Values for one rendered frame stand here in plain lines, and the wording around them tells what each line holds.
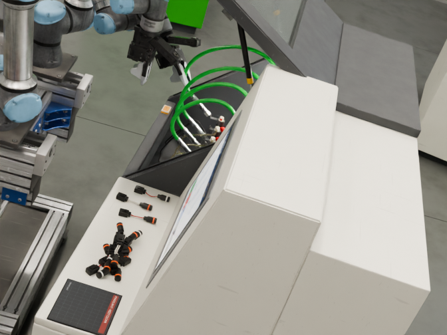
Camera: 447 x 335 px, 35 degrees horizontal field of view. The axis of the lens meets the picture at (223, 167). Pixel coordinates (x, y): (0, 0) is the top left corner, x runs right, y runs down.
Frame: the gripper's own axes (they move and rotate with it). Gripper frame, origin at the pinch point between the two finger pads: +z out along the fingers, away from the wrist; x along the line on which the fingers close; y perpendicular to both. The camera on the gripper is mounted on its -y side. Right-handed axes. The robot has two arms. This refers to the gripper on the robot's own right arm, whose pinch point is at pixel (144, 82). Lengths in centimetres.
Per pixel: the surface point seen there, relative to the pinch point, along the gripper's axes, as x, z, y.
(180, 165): 23.0, 13.2, -22.3
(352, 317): 93, -9, -76
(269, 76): 32, -32, -41
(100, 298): 80, 25, -16
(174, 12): -327, 106, 49
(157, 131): -17.0, 28.0, -6.3
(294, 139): 63, -32, -51
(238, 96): -43, 16, -31
